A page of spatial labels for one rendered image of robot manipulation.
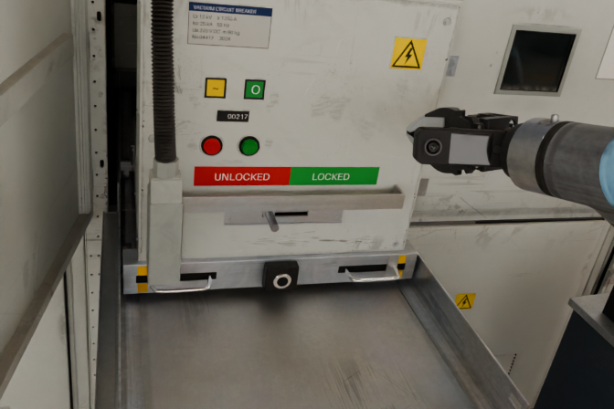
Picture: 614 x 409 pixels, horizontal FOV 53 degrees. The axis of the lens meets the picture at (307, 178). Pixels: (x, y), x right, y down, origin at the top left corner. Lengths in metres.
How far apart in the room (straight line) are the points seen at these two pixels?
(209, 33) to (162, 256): 0.33
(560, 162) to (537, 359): 1.43
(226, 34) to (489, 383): 0.67
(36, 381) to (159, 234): 0.79
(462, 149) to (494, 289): 1.05
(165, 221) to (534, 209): 1.10
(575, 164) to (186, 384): 0.62
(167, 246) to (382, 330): 0.41
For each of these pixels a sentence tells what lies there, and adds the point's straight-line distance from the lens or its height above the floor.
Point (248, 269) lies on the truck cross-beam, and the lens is 1.10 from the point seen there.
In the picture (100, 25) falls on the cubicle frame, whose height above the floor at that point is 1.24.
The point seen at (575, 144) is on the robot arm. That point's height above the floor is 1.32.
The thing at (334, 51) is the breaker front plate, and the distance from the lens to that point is 0.97.
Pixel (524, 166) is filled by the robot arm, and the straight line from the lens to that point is 0.75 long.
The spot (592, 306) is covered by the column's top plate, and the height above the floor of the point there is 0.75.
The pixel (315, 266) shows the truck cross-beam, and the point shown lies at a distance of 1.13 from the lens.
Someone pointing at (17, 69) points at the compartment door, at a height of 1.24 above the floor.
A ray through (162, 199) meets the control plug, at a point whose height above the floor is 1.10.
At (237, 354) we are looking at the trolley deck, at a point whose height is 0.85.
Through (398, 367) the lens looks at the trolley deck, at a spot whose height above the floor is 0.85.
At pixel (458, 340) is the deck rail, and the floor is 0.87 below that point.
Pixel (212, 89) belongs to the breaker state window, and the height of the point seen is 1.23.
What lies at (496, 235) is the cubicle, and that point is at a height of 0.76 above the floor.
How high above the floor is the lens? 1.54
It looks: 26 degrees down
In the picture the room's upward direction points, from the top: 8 degrees clockwise
